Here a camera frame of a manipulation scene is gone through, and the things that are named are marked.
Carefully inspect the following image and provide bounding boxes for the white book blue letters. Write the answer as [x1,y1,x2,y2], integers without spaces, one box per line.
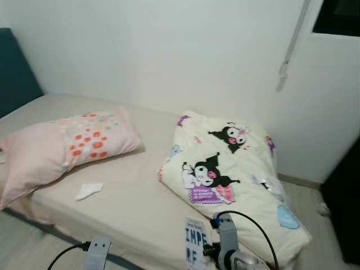
[184,218,210,270]

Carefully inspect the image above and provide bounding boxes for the cream cartoon print comforter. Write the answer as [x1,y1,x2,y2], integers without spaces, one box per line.
[157,110,313,268]

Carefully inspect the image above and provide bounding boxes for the small white sock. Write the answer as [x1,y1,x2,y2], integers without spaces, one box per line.
[76,182,105,201]

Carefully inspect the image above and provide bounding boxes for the pink patterned pillow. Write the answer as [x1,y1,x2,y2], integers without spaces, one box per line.
[0,108,144,210]

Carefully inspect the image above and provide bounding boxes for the beige bed mattress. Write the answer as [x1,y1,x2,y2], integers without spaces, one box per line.
[0,93,226,270]

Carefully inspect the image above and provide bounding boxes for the small white crumpled scrap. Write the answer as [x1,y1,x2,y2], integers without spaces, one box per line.
[316,202,331,218]

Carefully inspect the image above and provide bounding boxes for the black cabinet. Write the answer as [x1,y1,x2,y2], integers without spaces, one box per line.
[319,138,360,266]

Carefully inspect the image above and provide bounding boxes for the thin window blind wand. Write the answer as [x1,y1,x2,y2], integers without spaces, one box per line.
[278,0,311,79]

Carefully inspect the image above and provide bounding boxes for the teal upholstered headboard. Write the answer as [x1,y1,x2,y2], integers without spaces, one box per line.
[0,28,44,120]

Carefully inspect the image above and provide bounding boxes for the dark window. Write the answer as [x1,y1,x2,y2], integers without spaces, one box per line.
[313,0,360,37]

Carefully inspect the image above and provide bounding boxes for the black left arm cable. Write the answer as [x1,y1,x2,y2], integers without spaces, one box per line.
[47,242,91,270]

